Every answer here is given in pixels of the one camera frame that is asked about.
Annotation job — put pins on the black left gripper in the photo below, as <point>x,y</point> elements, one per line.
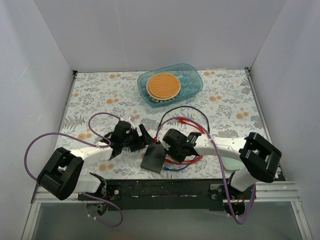
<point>137,141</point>

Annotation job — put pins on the black network switch box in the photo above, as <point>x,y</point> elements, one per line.
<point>154,158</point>

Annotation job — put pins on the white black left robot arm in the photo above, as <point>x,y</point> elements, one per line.
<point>61,175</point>

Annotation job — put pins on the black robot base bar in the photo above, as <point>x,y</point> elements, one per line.
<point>163,194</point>

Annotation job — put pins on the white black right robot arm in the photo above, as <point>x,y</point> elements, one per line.
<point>259,157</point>

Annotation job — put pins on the light green square plate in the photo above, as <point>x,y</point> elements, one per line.
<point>231,164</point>

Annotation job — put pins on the orange woven round coaster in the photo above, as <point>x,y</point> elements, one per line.
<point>163,86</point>

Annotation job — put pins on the teal plastic container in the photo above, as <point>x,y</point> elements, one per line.
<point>190,82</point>

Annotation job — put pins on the floral patterned table mat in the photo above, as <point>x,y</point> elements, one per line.
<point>226,105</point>

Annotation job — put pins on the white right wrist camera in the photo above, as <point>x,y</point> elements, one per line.
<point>160,146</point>

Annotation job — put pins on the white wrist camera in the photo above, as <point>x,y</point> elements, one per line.
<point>160,146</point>
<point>131,120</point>

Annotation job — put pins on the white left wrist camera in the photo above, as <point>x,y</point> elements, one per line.
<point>131,120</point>

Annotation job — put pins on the aluminium frame rail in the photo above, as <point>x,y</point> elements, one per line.
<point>276,214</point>

